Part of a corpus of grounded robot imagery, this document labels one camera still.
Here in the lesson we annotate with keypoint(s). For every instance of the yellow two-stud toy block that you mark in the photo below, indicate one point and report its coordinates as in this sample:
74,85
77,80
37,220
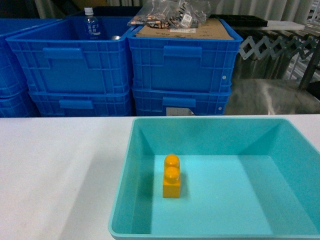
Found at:
171,185

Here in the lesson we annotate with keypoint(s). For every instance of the blue crate bottom right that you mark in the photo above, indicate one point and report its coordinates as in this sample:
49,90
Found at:
163,102

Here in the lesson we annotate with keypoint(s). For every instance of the blue crate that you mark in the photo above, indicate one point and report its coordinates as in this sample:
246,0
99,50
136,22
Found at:
59,58
184,64
163,102
83,105

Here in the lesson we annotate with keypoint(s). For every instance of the blue crate top right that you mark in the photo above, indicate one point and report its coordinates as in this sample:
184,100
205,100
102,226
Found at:
184,64

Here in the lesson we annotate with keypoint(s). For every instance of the blue crate bottom left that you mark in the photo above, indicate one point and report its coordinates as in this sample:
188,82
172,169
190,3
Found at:
83,105

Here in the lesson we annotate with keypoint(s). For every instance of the teal plastic tray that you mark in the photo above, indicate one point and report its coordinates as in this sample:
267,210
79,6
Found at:
242,178

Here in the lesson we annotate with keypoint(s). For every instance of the clear bag of parts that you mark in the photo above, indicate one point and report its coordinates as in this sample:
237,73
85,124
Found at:
172,14

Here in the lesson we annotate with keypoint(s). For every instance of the brown cardboard sheet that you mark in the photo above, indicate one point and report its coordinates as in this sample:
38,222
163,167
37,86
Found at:
212,29

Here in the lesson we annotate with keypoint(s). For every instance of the clear water bottle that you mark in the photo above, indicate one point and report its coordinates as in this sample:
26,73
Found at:
91,25

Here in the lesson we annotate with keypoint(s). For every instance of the blue crate top left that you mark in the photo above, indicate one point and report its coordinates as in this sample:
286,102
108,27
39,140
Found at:
59,58

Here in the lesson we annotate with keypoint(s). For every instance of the black foam tray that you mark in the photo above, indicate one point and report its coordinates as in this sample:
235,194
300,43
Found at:
241,20

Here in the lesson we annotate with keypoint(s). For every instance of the blue crates far left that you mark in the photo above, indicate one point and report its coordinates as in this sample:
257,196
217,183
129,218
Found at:
15,101

